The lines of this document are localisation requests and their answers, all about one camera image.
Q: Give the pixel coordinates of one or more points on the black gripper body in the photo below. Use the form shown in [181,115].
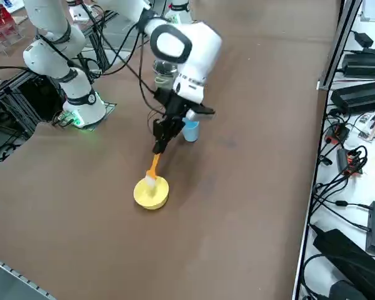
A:
[172,104]

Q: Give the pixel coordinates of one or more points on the small black power adapter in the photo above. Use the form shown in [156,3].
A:
[364,39]

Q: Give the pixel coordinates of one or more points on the clear acrylic shelf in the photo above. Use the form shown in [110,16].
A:
[3,42]

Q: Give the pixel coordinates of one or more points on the steel cooking pot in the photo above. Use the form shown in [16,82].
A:
[164,81]

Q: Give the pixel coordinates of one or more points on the blue plastic cup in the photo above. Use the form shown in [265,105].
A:
[191,132]

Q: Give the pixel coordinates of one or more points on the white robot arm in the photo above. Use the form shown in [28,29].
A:
[193,47]
[178,7]

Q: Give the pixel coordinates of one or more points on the aluminium frame post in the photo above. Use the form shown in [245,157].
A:
[340,40]

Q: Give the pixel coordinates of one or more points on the black aluminium frame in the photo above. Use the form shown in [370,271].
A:
[18,100]

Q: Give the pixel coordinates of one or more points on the large black power brick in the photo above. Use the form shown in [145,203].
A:
[340,250]

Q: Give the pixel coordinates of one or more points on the aluminium table edge rail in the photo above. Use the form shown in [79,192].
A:
[312,187]

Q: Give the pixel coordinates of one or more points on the black ribbed power adapter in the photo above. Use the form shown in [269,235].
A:
[359,97]

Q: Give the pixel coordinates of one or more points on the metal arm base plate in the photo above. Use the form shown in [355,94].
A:
[109,107]

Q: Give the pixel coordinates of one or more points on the red box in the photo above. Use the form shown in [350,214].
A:
[0,18]

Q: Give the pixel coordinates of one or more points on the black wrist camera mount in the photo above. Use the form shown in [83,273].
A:
[203,111]

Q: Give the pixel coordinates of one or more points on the yellow bowl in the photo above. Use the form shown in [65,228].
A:
[151,198]

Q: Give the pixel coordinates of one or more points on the black orange connector module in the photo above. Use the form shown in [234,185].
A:
[351,159]
[339,132]

